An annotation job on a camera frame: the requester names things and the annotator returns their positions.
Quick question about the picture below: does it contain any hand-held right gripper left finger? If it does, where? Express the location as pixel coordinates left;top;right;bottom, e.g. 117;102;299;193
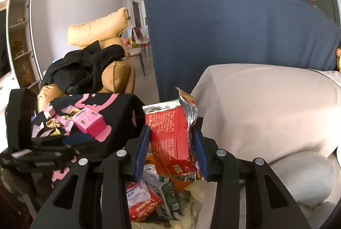
29;125;152;229

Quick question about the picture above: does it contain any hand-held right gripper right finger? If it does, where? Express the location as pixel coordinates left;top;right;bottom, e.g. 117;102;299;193
191;126;312;229

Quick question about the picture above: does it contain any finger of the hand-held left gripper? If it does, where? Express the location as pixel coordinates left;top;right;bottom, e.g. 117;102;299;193
5;87;38;150
31;135;90;150

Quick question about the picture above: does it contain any pink clear plastic wrapper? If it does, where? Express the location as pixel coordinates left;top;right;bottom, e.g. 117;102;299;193
60;114;75;132

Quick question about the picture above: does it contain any gold candy wrapper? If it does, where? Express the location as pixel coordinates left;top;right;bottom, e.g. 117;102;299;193
45;117;63;129

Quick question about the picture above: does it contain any brown candy wrapper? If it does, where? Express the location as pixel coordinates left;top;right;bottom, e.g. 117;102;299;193
62;105;78;115

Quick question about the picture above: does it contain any red snack packet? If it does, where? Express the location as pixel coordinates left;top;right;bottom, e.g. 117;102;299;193
142;87;204;182

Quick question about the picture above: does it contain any green white snack packet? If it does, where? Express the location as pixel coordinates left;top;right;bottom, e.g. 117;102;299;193
144;165;182;220

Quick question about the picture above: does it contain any bin with yellow bag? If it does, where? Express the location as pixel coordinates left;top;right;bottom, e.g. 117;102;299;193
128;155;221;229

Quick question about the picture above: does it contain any red paper cup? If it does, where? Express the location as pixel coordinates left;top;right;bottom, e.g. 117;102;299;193
126;182;163;223

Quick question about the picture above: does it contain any person's left forearm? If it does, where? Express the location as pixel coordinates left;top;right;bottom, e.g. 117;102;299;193
0;168;36;229

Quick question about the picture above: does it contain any black tablecloth with pink letters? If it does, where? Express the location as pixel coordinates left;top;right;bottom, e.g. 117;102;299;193
27;93;146;219

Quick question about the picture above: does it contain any black jacket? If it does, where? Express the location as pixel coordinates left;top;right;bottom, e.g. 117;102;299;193
40;41;126;95

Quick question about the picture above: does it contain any television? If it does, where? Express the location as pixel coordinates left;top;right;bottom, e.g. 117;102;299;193
0;9;12;78

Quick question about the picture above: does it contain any white shelf unit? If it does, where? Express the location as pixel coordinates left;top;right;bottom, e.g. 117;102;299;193
5;0;44;94

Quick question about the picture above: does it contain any grey neck pillow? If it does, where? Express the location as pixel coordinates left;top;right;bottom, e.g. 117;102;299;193
240;150;336;229

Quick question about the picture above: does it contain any grey dining chair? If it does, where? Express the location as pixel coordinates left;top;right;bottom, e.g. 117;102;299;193
127;47;147;76

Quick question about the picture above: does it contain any tan leather armchair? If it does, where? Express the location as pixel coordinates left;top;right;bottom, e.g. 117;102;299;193
37;7;136;110

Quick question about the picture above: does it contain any blue partition cloth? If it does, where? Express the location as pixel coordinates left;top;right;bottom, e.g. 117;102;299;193
141;0;341;104

